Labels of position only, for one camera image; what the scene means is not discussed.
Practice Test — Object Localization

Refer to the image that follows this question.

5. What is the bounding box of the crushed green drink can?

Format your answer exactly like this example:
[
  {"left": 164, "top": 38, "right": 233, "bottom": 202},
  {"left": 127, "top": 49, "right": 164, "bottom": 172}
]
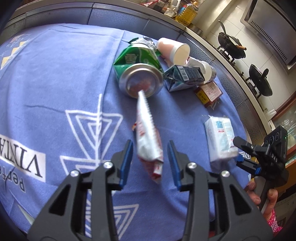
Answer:
[{"left": 113, "top": 37, "right": 164, "bottom": 98}]

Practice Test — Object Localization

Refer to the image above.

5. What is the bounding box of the black wok with handle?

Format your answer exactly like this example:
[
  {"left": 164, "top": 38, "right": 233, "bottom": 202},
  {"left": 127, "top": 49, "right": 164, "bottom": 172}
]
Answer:
[{"left": 218, "top": 20, "right": 247, "bottom": 60}]

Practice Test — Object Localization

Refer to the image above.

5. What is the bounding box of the yellow cooking oil bottle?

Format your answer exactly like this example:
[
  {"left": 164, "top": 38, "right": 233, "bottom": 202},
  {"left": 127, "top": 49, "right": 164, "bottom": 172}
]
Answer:
[{"left": 175, "top": 1, "right": 199, "bottom": 27}]

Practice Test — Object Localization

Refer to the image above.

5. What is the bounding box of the white plastic cup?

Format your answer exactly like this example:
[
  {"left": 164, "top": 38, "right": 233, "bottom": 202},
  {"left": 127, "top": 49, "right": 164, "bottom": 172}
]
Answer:
[{"left": 185, "top": 56, "right": 217, "bottom": 85}]

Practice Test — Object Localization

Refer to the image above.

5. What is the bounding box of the dark milk carton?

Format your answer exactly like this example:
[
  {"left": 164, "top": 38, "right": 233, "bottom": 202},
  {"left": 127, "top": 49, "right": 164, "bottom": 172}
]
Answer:
[{"left": 164, "top": 65, "right": 205, "bottom": 92}]

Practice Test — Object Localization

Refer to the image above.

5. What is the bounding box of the white tissue packet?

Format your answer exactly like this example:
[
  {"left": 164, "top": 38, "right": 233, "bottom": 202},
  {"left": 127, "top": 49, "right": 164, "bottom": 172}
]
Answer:
[{"left": 204, "top": 115, "right": 238, "bottom": 163}]

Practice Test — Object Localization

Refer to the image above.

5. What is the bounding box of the red white snack wrapper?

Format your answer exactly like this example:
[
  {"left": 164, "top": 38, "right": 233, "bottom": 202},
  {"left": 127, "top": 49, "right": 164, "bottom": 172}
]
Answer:
[{"left": 132, "top": 90, "right": 164, "bottom": 183}]

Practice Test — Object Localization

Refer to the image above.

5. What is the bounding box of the blue printed tablecloth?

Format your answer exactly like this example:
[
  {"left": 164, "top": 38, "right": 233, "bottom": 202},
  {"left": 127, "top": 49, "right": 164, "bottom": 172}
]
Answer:
[{"left": 1, "top": 24, "right": 246, "bottom": 240}]

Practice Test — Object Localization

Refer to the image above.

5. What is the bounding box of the person's right hand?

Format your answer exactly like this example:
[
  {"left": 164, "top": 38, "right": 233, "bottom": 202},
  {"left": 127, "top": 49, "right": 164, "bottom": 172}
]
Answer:
[{"left": 245, "top": 180, "right": 279, "bottom": 222}]

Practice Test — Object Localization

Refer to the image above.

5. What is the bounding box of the pink white paper cup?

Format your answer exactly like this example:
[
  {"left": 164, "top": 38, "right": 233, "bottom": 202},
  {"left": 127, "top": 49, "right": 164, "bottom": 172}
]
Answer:
[{"left": 157, "top": 38, "right": 190, "bottom": 67}]

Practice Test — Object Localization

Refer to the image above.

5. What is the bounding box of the steel range hood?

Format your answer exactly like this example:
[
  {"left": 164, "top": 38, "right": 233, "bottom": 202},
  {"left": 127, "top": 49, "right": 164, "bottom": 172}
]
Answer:
[{"left": 240, "top": 0, "right": 295, "bottom": 75}]

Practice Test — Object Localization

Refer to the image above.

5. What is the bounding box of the red yellow cardboard box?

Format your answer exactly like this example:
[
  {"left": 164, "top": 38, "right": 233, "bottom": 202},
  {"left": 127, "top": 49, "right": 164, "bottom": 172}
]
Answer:
[{"left": 194, "top": 81, "right": 223, "bottom": 109}]

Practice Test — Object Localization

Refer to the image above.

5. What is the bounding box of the black lidded pan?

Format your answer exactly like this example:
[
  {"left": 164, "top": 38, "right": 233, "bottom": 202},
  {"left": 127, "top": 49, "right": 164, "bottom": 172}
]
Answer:
[{"left": 245, "top": 64, "right": 273, "bottom": 98}]

